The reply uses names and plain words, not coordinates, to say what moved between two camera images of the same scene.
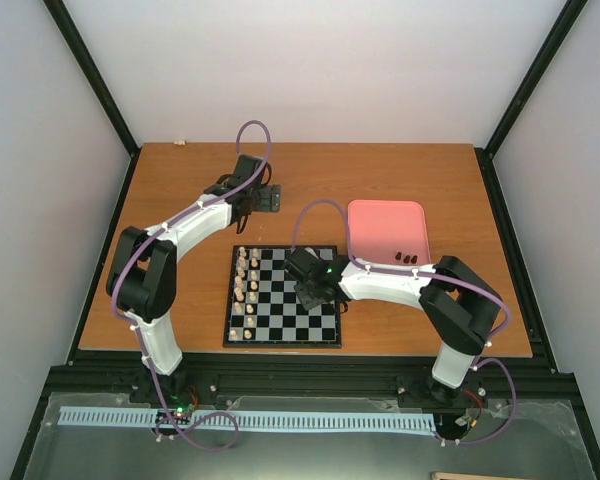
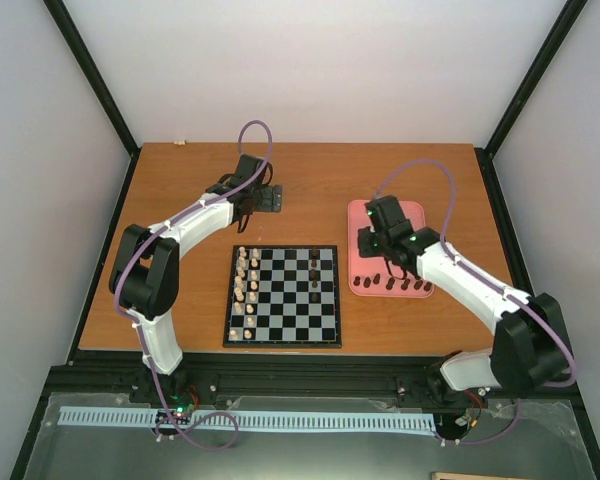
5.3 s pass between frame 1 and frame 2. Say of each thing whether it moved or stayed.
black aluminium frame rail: stayed
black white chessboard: stayed
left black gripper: stayed
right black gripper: moved
